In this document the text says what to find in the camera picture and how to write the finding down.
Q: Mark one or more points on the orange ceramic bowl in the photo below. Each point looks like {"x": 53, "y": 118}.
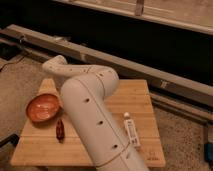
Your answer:
{"x": 42, "y": 107}

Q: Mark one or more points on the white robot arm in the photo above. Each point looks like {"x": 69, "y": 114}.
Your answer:
{"x": 82, "y": 95}

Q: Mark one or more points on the white tube with label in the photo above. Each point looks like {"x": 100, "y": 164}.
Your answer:
{"x": 131, "y": 131}

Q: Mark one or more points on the dark red chili pepper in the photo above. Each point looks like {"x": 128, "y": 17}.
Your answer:
{"x": 60, "y": 132}

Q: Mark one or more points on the blue object at right edge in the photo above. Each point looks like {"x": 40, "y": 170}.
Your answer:
{"x": 208, "y": 148}

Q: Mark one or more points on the long metal floor rail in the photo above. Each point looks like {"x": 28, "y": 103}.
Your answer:
{"x": 189, "y": 89}

